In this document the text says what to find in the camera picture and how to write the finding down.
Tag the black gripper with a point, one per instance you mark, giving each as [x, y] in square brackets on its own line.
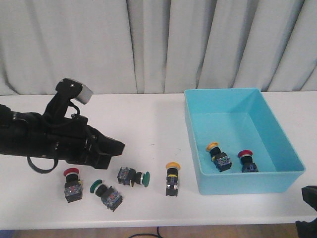
[78, 143]
[308, 229]

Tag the yellow button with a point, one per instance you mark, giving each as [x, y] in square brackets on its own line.
[172, 179]
[220, 159]

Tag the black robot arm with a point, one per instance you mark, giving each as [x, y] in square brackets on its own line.
[21, 133]

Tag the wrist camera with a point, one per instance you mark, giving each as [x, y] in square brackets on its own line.
[72, 89]

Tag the turquoise plastic box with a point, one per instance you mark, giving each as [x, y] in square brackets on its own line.
[239, 119]

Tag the grey curtain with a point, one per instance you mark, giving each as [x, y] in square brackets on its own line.
[158, 46]

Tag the green button centre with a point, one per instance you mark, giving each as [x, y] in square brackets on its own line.
[129, 176]

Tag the red button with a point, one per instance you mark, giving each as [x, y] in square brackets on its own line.
[73, 186]
[248, 165]

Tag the green button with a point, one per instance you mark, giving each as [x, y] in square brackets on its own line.
[129, 176]
[109, 196]

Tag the green button front left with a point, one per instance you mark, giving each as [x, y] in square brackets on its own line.
[109, 196]

